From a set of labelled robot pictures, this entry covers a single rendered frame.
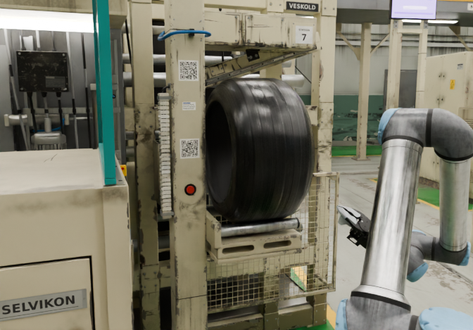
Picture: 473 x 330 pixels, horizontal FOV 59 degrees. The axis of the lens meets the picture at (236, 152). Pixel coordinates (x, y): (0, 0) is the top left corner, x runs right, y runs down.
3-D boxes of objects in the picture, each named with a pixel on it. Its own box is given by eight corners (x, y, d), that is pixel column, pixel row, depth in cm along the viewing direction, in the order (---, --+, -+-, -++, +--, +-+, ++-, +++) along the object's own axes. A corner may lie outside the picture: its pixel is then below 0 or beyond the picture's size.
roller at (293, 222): (213, 226, 162) (215, 238, 161) (217, 225, 158) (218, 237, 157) (294, 217, 173) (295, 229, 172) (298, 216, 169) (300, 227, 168)
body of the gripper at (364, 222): (344, 236, 155) (371, 257, 153) (357, 224, 149) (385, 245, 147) (350, 225, 161) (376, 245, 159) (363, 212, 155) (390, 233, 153)
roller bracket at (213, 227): (214, 250, 154) (214, 224, 152) (190, 219, 191) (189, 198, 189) (222, 249, 155) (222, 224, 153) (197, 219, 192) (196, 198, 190)
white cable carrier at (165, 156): (162, 219, 158) (159, 93, 152) (160, 215, 163) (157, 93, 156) (174, 217, 160) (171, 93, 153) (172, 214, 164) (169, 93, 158)
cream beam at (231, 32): (192, 44, 178) (191, 8, 176) (180, 50, 201) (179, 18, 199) (317, 49, 198) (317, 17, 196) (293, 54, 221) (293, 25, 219)
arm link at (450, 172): (480, 100, 118) (470, 250, 157) (432, 100, 124) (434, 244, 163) (478, 124, 110) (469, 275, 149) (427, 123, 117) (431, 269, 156)
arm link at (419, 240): (433, 250, 163) (430, 269, 153) (402, 245, 169) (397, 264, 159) (434, 229, 159) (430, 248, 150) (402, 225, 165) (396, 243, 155)
